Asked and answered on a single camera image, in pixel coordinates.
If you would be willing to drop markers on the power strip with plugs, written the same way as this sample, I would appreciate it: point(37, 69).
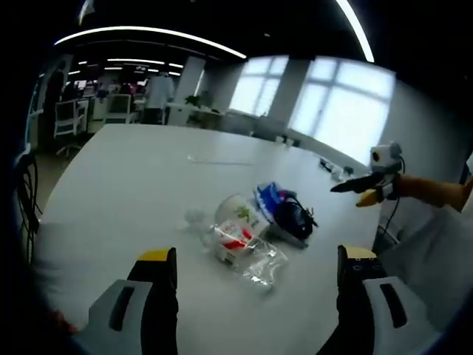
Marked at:
point(332, 168)

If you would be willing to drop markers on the red and white packet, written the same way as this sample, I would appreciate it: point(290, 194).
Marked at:
point(231, 240)

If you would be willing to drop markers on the window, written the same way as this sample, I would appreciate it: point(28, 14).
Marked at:
point(258, 87)
point(343, 107)

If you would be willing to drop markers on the clear plastic wrap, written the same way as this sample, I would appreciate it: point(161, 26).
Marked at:
point(196, 222)

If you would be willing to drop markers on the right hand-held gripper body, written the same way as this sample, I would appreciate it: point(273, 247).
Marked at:
point(386, 155)

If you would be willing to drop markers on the black chair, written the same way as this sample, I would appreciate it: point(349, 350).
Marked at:
point(27, 199)

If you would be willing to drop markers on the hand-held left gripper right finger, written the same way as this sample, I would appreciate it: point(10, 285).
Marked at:
point(369, 303)

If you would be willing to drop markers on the blue snack packet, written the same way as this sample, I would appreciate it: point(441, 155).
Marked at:
point(268, 196)

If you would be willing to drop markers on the white office chair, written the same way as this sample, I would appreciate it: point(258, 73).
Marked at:
point(70, 116)
point(118, 107)

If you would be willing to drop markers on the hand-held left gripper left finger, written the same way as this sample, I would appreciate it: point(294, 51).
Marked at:
point(111, 296)

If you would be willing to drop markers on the curved ceiling light strip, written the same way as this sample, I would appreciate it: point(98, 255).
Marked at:
point(148, 35)
point(358, 27)

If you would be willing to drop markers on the green potted plant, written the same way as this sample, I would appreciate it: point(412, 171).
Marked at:
point(196, 100)

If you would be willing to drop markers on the white table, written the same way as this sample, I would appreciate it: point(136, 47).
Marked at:
point(148, 177)

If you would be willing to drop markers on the clear plastic bag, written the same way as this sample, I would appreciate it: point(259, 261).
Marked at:
point(266, 264)

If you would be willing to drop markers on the long clear plastic wrapper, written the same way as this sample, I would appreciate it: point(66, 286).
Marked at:
point(201, 159)

